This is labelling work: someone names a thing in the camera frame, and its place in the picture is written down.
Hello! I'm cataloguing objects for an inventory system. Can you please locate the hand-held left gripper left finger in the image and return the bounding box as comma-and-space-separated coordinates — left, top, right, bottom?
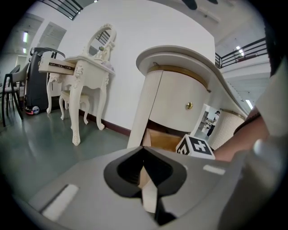
29, 146, 158, 230

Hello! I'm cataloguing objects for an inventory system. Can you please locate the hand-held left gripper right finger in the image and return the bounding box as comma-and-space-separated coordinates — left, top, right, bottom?
143, 134, 284, 230

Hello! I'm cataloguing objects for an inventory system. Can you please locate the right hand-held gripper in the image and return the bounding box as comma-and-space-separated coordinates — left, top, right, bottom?
175, 134, 216, 160

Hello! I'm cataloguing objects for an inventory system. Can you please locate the person's right forearm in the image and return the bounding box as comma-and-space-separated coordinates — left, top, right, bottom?
213, 113, 270, 163

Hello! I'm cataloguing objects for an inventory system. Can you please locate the white curved table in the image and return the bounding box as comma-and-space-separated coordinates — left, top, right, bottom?
127, 44, 256, 151

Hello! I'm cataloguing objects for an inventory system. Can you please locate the person's pale shirt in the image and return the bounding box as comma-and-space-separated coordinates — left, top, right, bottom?
255, 57, 288, 137

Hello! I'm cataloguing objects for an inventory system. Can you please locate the ornate white vanity stool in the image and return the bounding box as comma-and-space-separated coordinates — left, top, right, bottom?
58, 89, 90, 125

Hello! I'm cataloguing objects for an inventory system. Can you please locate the black balcony railing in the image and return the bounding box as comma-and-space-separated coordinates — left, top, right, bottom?
37, 0, 84, 21
215, 37, 268, 69

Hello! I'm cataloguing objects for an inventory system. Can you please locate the ornate white vanity with mirror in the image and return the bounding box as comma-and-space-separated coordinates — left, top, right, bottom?
38, 22, 117, 146

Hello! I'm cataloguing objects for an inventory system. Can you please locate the black wheeled machine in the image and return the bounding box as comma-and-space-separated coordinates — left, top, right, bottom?
24, 47, 66, 115

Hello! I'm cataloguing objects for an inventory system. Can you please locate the black frame grey chair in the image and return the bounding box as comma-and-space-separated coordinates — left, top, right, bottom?
0, 64, 30, 128

